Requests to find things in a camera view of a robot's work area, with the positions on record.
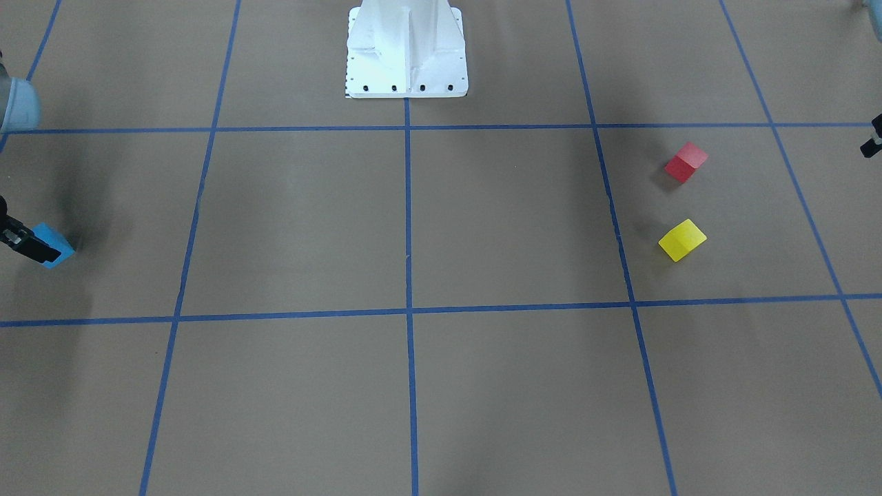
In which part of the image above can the red cube block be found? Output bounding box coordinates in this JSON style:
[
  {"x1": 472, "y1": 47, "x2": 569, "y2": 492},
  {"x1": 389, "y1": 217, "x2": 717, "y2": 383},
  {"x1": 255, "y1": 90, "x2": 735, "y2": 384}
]
[{"x1": 664, "y1": 141, "x2": 709, "y2": 183}]

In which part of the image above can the yellow cube block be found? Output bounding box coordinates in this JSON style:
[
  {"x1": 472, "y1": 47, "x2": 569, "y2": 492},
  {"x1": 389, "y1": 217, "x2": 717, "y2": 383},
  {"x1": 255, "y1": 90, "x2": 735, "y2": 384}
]
[{"x1": 658, "y1": 218, "x2": 708, "y2": 262}]

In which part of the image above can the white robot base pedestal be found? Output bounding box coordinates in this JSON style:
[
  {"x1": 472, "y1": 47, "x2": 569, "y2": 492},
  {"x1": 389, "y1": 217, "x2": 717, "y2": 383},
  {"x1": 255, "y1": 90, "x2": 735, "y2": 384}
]
[{"x1": 345, "y1": 1, "x2": 469, "y2": 99}]

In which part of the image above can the blue cube block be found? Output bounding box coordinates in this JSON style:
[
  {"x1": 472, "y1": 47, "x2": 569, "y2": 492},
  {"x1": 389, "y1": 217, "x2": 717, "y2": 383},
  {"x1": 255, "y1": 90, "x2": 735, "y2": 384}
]
[{"x1": 32, "y1": 223, "x2": 76, "y2": 268}]

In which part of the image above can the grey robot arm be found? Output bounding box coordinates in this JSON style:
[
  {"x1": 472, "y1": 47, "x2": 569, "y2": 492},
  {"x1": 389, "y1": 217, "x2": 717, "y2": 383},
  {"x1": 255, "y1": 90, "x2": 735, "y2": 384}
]
[{"x1": 1, "y1": 63, "x2": 62, "y2": 264}]

